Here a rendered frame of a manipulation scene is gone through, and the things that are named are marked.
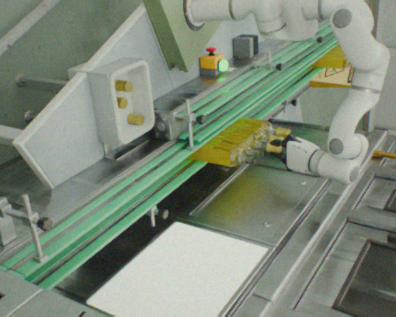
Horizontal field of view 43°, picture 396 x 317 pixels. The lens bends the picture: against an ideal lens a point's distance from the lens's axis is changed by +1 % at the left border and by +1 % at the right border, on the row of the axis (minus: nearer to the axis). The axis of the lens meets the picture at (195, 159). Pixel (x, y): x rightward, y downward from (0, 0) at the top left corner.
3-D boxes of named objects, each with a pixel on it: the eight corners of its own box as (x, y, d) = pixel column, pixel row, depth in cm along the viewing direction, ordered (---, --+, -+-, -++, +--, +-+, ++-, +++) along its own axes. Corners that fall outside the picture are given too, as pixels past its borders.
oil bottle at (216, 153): (182, 158, 173) (238, 169, 162) (181, 143, 170) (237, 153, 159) (191, 151, 177) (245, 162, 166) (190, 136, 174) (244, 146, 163)
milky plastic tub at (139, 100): (100, 143, 154) (121, 147, 150) (87, 71, 144) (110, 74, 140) (134, 122, 167) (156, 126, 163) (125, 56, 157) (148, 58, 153)
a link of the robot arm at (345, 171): (359, 136, 143) (374, 137, 149) (327, 128, 150) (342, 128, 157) (346, 187, 146) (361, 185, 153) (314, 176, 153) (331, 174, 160)
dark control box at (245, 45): (233, 56, 217) (250, 58, 213) (232, 38, 214) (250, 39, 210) (242, 51, 224) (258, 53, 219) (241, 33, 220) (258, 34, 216)
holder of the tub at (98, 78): (101, 158, 157) (121, 162, 153) (87, 72, 145) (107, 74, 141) (135, 137, 170) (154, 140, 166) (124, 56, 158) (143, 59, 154)
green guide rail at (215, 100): (176, 118, 164) (197, 121, 160) (176, 115, 164) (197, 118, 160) (344, 13, 294) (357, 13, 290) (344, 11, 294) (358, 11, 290)
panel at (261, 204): (79, 313, 125) (195, 366, 108) (77, 304, 124) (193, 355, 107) (244, 163, 192) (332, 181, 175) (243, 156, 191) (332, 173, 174)
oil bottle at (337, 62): (306, 66, 259) (362, 71, 245) (306, 55, 256) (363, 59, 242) (310, 63, 263) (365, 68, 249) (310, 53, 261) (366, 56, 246)
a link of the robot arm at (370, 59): (331, 80, 155) (312, 78, 143) (349, 9, 150) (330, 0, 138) (384, 91, 146) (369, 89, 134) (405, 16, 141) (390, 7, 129)
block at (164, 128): (153, 139, 167) (171, 142, 164) (150, 111, 163) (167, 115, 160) (159, 134, 170) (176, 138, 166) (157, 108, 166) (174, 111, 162)
